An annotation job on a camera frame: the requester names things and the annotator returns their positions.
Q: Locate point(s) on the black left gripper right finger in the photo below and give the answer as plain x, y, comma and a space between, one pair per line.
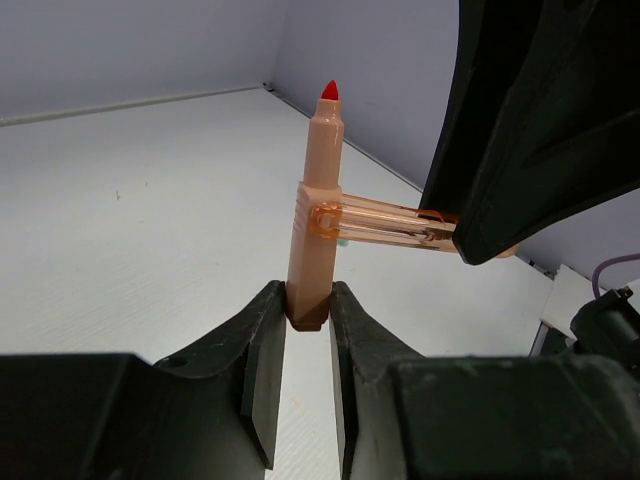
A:
401, 415

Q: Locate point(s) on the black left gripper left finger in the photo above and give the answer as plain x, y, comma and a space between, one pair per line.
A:
207, 411

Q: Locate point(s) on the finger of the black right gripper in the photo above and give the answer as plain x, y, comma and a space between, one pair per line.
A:
542, 120

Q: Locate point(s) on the orange highlighter pen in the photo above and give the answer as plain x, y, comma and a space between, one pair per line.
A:
325, 214

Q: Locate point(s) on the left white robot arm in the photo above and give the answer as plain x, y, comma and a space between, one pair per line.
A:
590, 325

